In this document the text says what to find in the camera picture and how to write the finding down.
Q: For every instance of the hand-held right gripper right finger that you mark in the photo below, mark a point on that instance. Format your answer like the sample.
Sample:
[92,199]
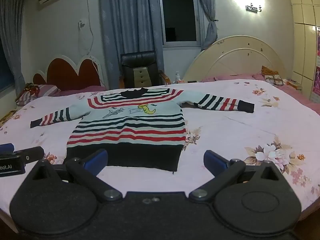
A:
[215,163]

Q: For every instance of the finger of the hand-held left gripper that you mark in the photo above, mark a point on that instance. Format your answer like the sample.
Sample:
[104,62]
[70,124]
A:
[6,147]
[31,153]

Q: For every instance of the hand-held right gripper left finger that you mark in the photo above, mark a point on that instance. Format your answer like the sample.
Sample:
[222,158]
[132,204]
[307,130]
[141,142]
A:
[96,161]

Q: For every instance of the striped knit sweater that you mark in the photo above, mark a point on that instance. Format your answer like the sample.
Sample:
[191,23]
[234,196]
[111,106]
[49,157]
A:
[130,127]

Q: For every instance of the pink floral bed sheet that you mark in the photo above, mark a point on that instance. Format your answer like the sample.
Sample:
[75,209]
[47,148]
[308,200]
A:
[237,130]

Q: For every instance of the pink striped pillow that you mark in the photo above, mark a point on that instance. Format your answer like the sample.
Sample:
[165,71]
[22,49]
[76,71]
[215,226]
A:
[40,92]

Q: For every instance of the side window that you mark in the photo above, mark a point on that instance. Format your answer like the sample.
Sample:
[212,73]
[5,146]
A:
[4,67]

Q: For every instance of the cream scalloped headboard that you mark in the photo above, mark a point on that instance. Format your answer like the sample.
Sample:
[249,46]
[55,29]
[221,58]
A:
[72,75]

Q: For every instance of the white pump bottle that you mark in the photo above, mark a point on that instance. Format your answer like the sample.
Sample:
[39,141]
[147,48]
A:
[178,77]

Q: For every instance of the black leather armchair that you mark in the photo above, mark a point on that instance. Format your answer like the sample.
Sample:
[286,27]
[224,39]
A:
[140,67]

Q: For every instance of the orange patterned pillow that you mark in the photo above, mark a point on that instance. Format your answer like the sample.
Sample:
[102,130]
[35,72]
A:
[272,76]

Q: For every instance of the cream arched headboard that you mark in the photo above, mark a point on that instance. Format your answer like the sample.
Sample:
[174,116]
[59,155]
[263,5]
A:
[237,55]

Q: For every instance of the grey side curtain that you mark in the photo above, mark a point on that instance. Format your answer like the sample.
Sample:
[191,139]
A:
[11,30]

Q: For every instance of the wide grey curtain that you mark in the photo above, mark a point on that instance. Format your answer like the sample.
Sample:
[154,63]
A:
[130,25]

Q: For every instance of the tied grey curtain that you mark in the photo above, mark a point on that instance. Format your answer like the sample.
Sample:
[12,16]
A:
[207,17]

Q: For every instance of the cream wardrobe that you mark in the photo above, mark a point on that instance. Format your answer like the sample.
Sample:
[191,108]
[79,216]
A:
[303,42]

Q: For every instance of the dark window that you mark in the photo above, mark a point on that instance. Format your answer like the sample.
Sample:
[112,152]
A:
[178,17]

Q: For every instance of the wall poster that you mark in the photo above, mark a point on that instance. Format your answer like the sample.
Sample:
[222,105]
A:
[318,42]
[316,82]

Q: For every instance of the wall lamp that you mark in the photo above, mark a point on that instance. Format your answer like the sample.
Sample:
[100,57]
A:
[253,8]

